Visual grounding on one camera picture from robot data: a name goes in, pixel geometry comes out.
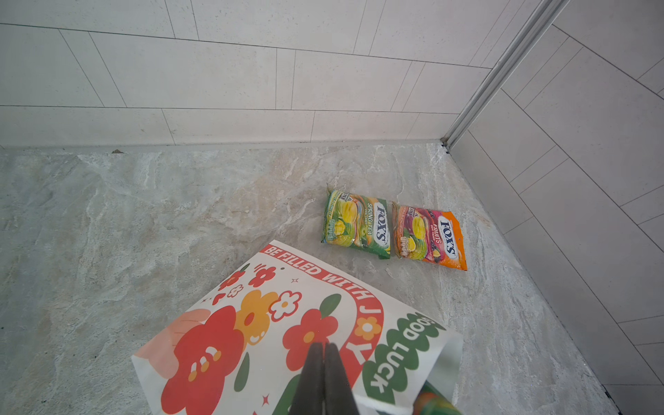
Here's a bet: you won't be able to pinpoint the green Fox's candy bag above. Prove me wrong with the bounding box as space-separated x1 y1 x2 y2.
322 188 392 259

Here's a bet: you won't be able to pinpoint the green snack packets in bag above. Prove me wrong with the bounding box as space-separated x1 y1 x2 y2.
413 381 461 415

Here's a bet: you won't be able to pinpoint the orange Fox's candy bag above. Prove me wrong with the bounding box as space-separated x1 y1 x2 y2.
393 202 468 271

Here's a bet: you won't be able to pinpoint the white floral paper bag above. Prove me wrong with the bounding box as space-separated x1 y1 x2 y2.
131 240 463 414

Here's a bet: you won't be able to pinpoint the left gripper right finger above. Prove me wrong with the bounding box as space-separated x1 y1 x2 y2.
323 343 360 415

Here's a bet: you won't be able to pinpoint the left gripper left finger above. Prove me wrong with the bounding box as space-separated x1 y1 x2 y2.
289 342 324 415

